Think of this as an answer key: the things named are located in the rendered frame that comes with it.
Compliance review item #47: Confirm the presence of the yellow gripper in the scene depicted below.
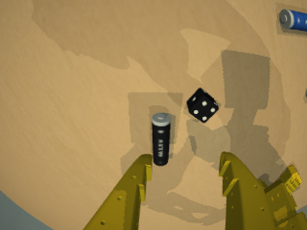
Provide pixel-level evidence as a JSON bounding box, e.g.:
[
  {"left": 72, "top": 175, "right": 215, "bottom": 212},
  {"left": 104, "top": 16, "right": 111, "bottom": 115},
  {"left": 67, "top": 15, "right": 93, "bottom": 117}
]
[{"left": 83, "top": 151, "right": 275, "bottom": 230}]

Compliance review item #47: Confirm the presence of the blue aa battery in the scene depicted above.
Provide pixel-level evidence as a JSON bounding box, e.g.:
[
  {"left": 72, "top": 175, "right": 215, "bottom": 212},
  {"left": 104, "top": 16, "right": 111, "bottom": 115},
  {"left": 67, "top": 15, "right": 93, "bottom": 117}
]
[{"left": 279, "top": 9, "right": 307, "bottom": 32}]

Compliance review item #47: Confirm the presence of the black aa battery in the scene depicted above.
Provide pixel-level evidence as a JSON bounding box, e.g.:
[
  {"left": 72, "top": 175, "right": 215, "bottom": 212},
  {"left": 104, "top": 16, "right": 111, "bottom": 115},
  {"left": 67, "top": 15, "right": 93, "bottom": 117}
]
[{"left": 152, "top": 112, "right": 171, "bottom": 166}]

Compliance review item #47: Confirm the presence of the black die with white pips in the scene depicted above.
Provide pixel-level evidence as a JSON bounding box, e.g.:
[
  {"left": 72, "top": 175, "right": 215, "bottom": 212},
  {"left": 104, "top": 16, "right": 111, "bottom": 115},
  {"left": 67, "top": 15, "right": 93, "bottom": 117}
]
[{"left": 187, "top": 88, "right": 219, "bottom": 123}]

